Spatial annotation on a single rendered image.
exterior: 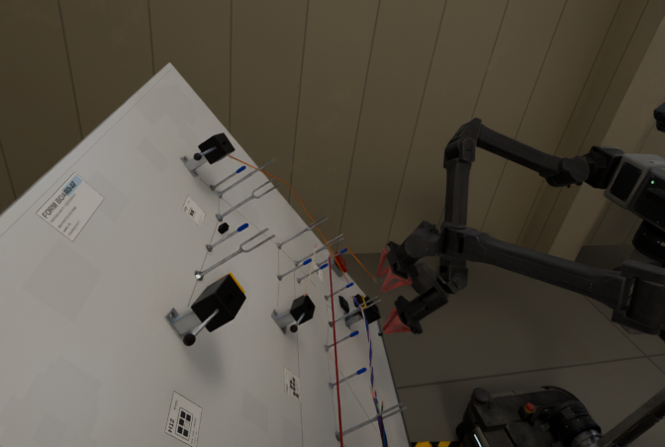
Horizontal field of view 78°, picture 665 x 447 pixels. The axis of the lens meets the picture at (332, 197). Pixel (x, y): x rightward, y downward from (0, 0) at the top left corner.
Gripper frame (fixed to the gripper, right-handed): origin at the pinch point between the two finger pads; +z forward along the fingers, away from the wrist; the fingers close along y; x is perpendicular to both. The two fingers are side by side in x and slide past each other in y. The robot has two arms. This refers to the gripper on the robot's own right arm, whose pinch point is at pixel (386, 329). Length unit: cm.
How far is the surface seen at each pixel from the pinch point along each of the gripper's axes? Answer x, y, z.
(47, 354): -81, 48, -6
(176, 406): -65, 47, -4
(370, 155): 47, -167, -2
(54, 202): -88, 32, -7
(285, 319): -44.2, 21.8, -2.2
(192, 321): -67, 37, -7
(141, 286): -74, 34, -5
